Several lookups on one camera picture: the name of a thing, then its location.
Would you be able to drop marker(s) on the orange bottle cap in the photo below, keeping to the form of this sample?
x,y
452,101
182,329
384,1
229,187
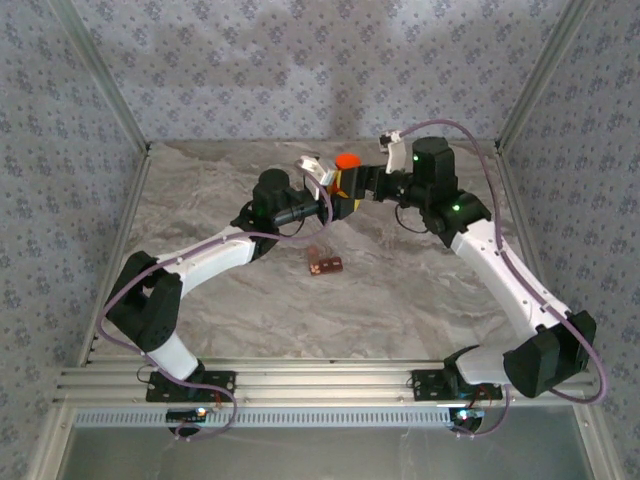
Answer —
x,y
348,161

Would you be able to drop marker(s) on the brown weekly pill organizer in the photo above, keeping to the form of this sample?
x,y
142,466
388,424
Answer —
x,y
332,265

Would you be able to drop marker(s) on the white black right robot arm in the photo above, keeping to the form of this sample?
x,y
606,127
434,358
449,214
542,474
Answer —
x,y
500,270

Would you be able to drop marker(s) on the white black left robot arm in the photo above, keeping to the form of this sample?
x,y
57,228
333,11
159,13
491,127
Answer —
x,y
210,255

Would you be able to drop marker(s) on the small controller board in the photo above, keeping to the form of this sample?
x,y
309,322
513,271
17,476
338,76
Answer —
x,y
467,415
187,414

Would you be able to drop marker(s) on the grey metal panel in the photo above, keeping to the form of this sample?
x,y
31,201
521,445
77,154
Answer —
x,y
325,455

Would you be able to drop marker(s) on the aluminium side rail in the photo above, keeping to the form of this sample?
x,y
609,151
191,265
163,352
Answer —
x,y
121,250
514,200

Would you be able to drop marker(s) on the aluminium frame post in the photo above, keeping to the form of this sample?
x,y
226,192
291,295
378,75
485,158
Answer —
x,y
600,445
102,75
540,75
47,445

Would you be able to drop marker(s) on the aluminium mounting rail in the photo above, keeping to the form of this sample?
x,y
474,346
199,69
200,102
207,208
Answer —
x,y
325,382

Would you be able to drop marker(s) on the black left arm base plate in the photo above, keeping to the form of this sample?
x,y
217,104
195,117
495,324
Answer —
x,y
220,382

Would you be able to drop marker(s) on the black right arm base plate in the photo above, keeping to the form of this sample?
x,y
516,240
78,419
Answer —
x,y
425,387

